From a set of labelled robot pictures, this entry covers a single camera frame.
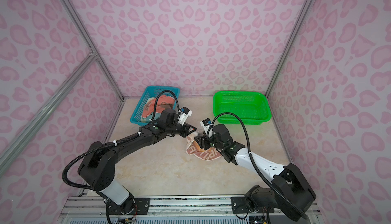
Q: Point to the right corner aluminium post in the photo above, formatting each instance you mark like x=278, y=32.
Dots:
x=301, y=17

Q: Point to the left diagonal aluminium strut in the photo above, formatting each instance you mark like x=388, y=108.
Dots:
x=19, y=143

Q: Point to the teal plastic basket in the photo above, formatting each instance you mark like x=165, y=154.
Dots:
x=154, y=96

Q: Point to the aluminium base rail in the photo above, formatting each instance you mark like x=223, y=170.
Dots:
x=212, y=209

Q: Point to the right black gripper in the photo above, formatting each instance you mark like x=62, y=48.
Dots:
x=201, y=141

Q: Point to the left corner aluminium post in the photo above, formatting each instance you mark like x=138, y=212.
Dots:
x=81, y=28

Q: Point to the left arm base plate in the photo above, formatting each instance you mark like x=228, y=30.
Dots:
x=138, y=206

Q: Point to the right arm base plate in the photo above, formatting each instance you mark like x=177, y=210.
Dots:
x=242, y=205

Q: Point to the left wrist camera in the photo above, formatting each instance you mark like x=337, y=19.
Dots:
x=183, y=114

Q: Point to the green plastic basket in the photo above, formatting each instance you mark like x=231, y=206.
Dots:
x=251, y=107

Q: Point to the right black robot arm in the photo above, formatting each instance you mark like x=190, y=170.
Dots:
x=287, y=189

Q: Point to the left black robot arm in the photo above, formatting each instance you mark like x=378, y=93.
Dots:
x=98, y=167

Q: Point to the pink orange towel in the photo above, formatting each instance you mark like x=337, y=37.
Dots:
x=164, y=102

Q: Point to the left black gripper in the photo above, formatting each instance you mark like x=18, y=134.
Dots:
x=186, y=133

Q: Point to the corner aluminium post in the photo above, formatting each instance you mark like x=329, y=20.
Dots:
x=81, y=28
x=301, y=17

